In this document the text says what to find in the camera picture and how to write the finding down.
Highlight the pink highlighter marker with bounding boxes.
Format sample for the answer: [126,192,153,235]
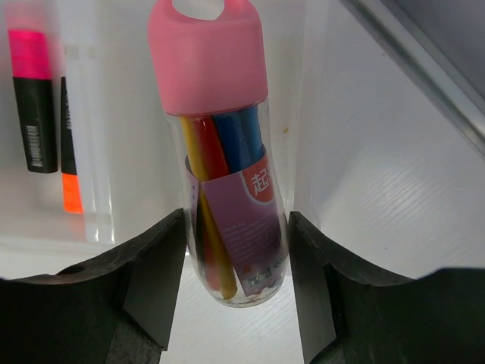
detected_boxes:
[8,28,58,174]

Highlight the orange highlighter marker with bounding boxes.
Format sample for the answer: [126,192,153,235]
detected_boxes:
[60,76,83,215]

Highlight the white three-compartment tray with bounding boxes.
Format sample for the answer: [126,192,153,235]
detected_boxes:
[0,0,485,304]

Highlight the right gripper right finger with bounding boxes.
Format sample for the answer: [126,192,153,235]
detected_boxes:
[288,212,484,363]

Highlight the pink-capped tube of pens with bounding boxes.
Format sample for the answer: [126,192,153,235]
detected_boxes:
[148,1,289,307]

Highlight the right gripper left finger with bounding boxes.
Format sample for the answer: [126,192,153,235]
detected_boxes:
[1,209,186,363]

